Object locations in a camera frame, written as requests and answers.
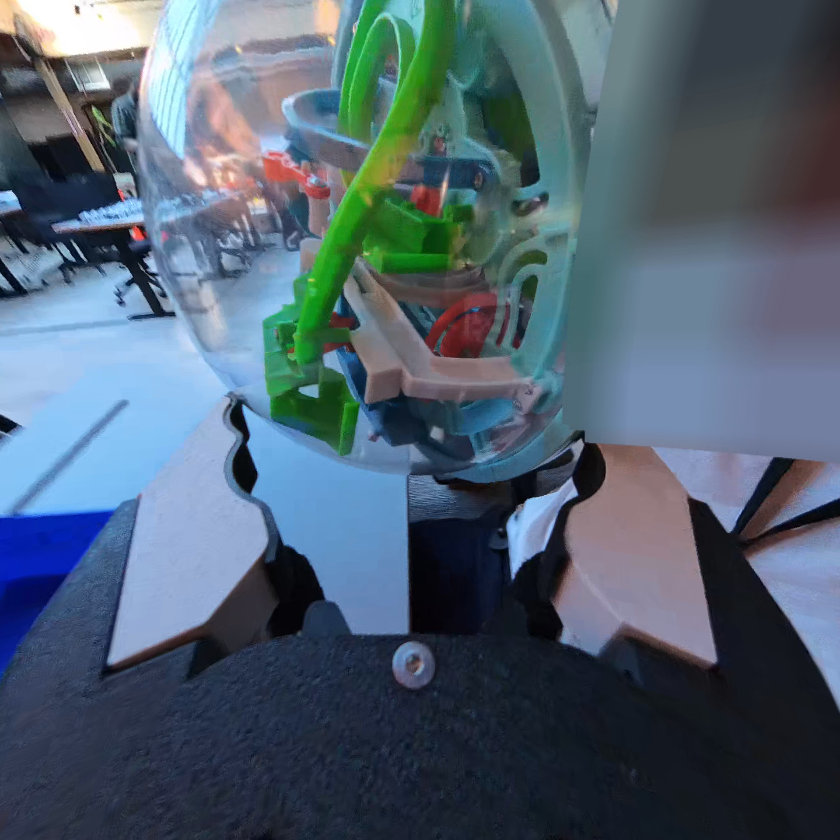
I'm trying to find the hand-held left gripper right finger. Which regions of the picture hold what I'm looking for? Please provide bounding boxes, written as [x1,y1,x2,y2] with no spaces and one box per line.
[548,443,719,669]

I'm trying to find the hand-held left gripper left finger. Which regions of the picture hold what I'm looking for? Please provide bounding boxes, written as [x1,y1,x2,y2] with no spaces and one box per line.
[105,394,283,670]

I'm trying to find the clear plastic maze ball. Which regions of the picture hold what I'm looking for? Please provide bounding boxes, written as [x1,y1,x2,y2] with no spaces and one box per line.
[136,0,614,483]

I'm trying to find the blue plastic bin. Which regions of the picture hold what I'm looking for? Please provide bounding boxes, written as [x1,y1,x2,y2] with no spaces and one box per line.
[0,511,129,677]

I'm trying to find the person's dark trousers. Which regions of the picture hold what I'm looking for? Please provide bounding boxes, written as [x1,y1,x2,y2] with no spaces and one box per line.
[407,476,519,634]

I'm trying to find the wooden desk with black legs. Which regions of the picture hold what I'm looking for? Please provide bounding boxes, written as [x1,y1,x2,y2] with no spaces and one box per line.
[51,215,177,322]

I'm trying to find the black office chair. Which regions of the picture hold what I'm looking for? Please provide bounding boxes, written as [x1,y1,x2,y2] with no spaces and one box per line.
[13,174,122,283]

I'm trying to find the black strap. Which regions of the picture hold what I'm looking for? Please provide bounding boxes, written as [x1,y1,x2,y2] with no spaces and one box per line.
[731,456,840,546]

